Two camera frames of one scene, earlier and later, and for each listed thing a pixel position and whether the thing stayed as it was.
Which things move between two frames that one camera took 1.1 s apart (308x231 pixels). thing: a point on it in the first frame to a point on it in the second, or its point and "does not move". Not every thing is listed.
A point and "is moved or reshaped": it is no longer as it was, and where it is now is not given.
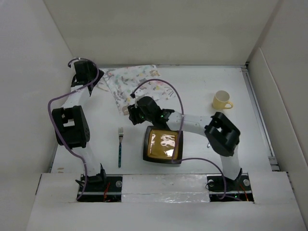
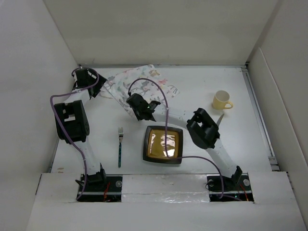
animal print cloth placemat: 123,80 is moved or reshaped
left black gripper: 93,69 to 98,85
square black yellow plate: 160,144 does not move
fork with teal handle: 121,136 does not move
